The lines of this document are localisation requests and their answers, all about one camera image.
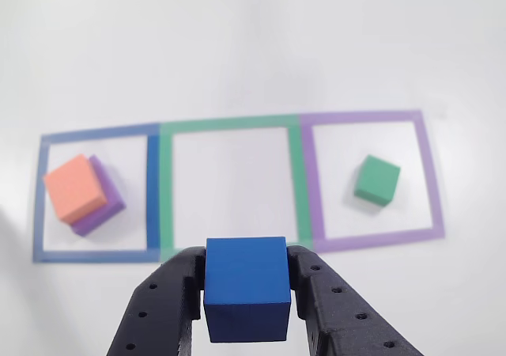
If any blue square frame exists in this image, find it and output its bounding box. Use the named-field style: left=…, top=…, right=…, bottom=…
left=32, top=123, right=162, bottom=264

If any purple square frame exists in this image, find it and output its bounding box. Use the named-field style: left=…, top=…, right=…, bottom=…
left=299, top=109, right=446, bottom=254

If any green square frame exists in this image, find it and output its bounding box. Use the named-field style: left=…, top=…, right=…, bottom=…
left=158, top=114, right=313, bottom=264

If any orange cube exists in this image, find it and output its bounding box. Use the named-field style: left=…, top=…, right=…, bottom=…
left=43, top=153, right=108, bottom=225

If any small blue cube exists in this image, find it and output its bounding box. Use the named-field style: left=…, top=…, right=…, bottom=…
left=203, top=236, right=293, bottom=343

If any green cube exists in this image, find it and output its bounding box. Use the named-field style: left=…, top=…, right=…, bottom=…
left=353, top=153, right=402, bottom=207

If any large purple cube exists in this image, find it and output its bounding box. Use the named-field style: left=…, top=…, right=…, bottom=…
left=70, top=153, right=127, bottom=237

